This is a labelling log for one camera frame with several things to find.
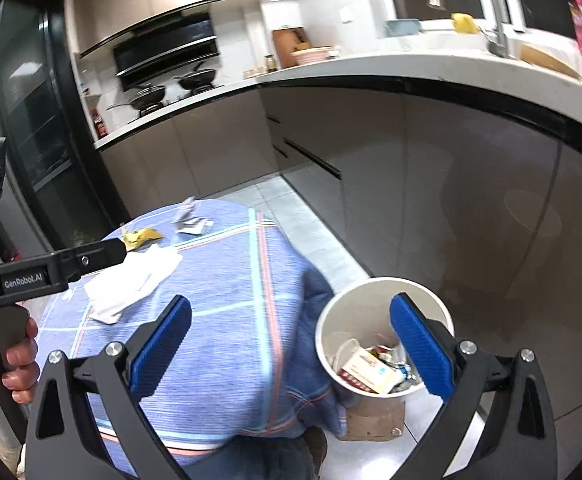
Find person's left hand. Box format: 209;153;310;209
1;318;40;405

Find white trash bin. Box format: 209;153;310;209
315;278;456;400

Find blue plaid tablecloth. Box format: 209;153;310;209
37;200;346;479

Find kitchen base cabinets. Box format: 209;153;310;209
101;79;582;419

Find wooden cutting board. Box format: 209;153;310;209
271;27;308;68

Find yellow sponge item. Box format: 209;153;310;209
451;13;480;35

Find pink basin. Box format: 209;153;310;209
292;47;331;65

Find black wok right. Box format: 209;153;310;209
175;62;217;96

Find cardboard under bin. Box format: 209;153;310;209
340;396;405;442

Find yellow crumpled wrapper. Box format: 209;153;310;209
122;228;164;252

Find crumpled silver foil wrapper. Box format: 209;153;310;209
173;196;214;236

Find black glass door refrigerator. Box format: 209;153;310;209
0;0;129;249

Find grey kitchen countertop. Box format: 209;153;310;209
94;32;582;150

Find black range hood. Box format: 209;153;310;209
79;8;222;91

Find red bottle on shelf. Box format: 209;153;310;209
90;108;108;139

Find amoxicillin capsules box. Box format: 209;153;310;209
338;349;401;396

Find black wok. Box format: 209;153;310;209
175;62;217;96
108;84;166;117

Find blue dish tray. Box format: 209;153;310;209
384;18;422;38

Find white tissue paper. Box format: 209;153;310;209
85;245;183;325

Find black wok left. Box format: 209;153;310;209
108;84;166;117

